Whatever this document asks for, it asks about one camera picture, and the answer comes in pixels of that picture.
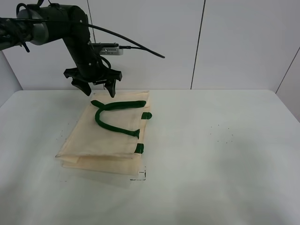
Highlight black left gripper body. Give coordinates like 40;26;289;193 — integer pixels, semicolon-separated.
63;63;122;84

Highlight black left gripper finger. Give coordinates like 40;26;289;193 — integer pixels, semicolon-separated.
104;80;116;98
71;79;91;96

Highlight white linen bag green handles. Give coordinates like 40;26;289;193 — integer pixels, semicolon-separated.
55;91;152;176

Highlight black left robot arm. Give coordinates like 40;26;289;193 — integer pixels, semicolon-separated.
0;1;122;97

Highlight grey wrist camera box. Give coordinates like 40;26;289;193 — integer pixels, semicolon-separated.
91;43;123;56

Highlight black cable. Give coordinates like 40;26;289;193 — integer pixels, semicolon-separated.
16;0;166;59

